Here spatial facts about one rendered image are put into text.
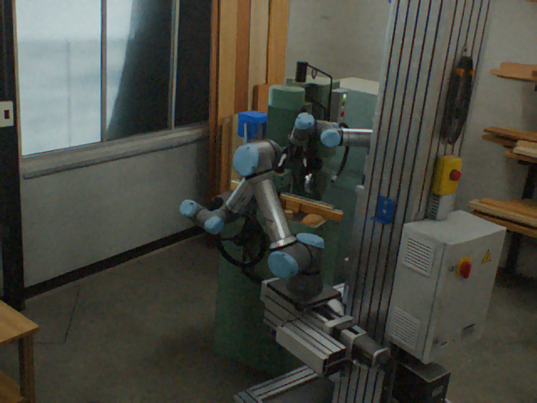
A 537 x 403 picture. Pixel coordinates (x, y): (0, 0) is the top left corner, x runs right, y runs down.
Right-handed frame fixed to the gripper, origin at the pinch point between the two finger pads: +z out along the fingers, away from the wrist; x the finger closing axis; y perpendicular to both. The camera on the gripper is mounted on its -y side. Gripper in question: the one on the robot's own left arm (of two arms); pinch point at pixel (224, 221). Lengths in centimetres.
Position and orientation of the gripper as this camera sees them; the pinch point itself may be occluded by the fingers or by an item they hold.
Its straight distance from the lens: 300.6
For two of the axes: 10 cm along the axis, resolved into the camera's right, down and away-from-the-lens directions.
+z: 3.8, 2.5, 8.9
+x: 8.7, 2.4, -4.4
